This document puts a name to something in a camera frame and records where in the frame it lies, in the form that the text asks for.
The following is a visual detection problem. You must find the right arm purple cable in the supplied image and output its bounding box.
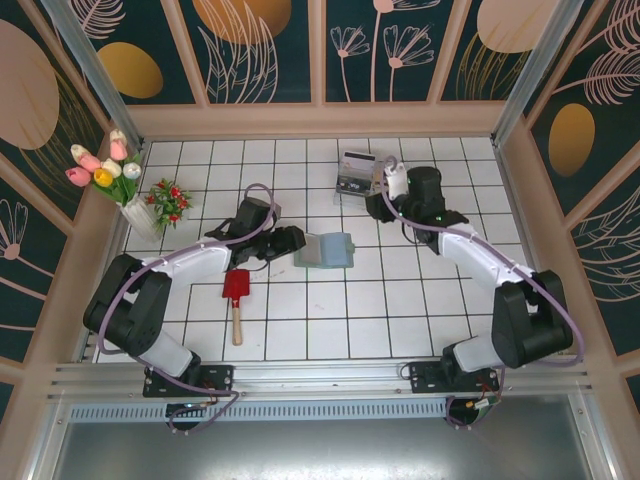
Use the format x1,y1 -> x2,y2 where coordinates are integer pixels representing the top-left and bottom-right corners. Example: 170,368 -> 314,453
381,155 -> 587,432

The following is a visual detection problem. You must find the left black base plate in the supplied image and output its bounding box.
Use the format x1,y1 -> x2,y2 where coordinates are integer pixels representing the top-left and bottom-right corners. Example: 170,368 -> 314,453
142,363 -> 236,399

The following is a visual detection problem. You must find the white card magnetic stripe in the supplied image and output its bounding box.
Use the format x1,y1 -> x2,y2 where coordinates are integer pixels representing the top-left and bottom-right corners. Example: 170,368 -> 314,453
339,149 -> 377,174

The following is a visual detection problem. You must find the aluminium mounting rail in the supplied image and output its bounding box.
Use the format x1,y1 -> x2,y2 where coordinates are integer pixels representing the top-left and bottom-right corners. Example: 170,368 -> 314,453
47,354 -> 594,404

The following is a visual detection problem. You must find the clear stepped acrylic card stand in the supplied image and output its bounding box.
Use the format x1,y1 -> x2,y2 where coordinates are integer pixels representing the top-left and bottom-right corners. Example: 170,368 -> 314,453
332,149 -> 379,209

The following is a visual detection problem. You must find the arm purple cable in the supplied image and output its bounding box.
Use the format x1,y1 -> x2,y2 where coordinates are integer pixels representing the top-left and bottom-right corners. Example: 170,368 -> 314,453
97,183 -> 279,436
381,155 -> 587,432

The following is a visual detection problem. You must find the green folding card holder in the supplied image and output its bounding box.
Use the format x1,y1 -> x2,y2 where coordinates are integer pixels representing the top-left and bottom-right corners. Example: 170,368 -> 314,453
293,232 -> 357,270

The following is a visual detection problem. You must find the grey metal sheet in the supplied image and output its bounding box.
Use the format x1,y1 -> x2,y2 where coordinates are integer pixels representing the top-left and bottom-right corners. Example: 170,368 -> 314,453
29,392 -> 619,480

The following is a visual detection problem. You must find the small green circuit board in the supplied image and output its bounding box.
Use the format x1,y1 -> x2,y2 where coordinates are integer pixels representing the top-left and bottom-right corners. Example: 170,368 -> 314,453
467,393 -> 502,417

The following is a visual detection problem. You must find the black card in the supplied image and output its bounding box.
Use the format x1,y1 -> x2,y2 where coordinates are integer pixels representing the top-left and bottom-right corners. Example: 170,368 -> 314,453
337,177 -> 372,196

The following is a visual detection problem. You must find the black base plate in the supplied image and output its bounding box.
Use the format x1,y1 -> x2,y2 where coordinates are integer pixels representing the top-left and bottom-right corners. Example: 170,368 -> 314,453
407,359 -> 501,396
142,363 -> 236,399

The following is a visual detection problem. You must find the small red flower plant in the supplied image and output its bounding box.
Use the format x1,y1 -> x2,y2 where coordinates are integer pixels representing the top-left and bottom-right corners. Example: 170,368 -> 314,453
144,178 -> 194,232

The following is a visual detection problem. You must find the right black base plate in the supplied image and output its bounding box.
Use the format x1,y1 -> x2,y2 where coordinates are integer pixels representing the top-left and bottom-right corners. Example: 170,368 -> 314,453
407,359 -> 501,396

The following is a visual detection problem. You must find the red shovel wooden handle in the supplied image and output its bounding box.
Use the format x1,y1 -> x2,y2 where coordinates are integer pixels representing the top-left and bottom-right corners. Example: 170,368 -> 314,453
221,268 -> 251,347

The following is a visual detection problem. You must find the pastel artificial tulip bouquet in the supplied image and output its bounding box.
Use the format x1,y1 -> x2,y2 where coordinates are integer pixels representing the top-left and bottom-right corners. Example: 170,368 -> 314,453
64,128 -> 144,207

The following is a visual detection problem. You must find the aluminium frame post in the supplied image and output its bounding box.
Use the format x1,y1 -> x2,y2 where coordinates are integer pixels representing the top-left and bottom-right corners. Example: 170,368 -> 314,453
42,0 -> 147,151
491,0 -> 586,147

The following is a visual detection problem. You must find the perforated metal cable tray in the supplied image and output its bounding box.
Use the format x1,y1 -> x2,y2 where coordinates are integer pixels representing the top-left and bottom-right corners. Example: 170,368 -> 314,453
67,399 -> 451,424

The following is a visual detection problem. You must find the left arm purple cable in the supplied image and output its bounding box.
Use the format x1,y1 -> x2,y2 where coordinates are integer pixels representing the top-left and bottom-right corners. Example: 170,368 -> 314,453
97,183 -> 279,436

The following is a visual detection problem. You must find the white ribbed vase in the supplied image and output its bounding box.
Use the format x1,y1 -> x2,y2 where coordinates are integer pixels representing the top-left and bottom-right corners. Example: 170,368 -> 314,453
121,196 -> 164,244

